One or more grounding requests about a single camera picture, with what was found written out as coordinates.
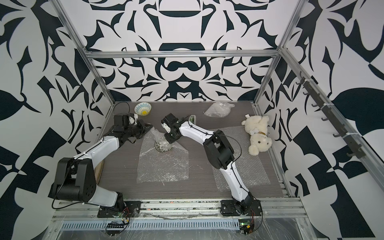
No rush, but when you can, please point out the black white patterned bowl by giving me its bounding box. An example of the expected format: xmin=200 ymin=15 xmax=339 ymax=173
xmin=155 ymin=139 xmax=173 ymax=153

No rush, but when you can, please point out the bubble wrap sheet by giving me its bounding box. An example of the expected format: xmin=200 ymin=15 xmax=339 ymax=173
xmin=221 ymin=126 xmax=271 ymax=189
xmin=137 ymin=129 xmax=189 ymax=184
xmin=204 ymin=102 xmax=235 ymax=118

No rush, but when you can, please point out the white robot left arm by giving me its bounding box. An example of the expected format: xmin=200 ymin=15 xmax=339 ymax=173
xmin=49 ymin=114 xmax=153 ymax=212

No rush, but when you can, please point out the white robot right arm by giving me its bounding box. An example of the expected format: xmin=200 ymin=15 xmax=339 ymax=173
xmin=161 ymin=114 xmax=254 ymax=215

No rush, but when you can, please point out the yellow centre patterned bowl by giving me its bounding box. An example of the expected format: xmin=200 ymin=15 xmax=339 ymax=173
xmin=134 ymin=102 xmax=152 ymax=116

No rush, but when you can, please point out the white teddy bear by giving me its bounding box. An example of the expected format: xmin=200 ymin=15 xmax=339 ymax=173
xmin=242 ymin=115 xmax=272 ymax=156

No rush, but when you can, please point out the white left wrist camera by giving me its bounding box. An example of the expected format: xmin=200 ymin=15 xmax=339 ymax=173
xmin=128 ymin=117 xmax=136 ymax=125

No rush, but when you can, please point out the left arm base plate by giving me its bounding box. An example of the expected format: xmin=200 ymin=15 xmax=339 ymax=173
xmin=97 ymin=201 xmax=142 ymax=219

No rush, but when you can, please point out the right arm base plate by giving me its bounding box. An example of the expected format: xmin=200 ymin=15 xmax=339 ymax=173
xmin=220 ymin=199 xmax=263 ymax=217

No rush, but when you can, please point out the black wall hook rail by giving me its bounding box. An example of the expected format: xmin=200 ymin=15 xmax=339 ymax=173
xmin=297 ymin=73 xmax=367 ymax=159

